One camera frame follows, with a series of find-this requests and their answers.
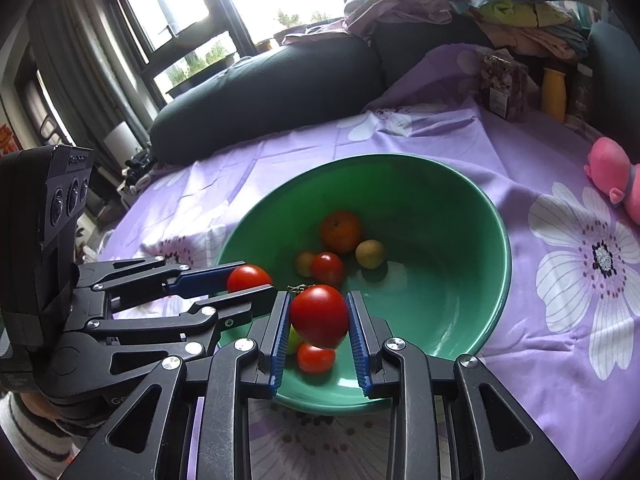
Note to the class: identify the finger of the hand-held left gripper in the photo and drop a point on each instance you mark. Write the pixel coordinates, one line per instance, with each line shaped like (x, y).
(200, 280)
(235, 306)

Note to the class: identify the yellow bottle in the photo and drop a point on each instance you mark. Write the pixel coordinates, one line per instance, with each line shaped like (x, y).
(554, 95)

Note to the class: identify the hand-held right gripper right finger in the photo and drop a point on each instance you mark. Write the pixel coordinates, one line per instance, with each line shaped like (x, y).
(357, 345)

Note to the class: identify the grey curtain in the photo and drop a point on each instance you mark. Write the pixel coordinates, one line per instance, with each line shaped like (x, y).
(90, 60)

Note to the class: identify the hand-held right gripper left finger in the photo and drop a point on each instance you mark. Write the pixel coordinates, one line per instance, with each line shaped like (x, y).
(280, 345)

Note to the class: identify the green bowl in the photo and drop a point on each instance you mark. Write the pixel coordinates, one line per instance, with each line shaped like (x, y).
(440, 240)

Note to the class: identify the large red tomato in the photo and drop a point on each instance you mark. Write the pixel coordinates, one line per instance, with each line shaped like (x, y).
(320, 316)

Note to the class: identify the clear dried snack bag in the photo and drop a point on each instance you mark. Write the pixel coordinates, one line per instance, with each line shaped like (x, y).
(502, 87)

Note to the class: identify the yellow-green round fruit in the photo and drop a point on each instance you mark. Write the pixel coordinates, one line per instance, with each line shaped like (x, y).
(370, 253)

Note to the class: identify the grey sofa cushion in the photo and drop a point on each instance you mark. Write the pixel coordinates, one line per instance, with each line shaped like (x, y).
(617, 75)

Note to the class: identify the orange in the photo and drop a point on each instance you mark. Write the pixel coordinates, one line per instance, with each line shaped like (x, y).
(341, 231)

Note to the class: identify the person's left forearm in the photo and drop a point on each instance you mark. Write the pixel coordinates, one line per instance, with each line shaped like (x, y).
(30, 435)

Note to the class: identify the green fruit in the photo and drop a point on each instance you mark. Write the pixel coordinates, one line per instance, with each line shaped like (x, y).
(293, 340)

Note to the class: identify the dark jar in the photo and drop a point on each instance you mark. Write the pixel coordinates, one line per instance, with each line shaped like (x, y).
(581, 95)

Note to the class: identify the dark sofa cushion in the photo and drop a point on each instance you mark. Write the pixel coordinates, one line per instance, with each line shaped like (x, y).
(260, 95)

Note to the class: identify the pink plush toy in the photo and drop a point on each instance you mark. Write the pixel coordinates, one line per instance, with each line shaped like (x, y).
(612, 165)

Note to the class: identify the purple floral blanket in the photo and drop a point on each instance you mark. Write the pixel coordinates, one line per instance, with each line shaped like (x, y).
(525, 170)

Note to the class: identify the small red tomato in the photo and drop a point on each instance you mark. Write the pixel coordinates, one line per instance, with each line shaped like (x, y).
(316, 358)

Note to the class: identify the crumpled lilac cloth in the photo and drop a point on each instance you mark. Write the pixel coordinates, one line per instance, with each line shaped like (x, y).
(400, 0)

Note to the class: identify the white cylinder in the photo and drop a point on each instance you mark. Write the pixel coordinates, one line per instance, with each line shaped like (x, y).
(118, 136)

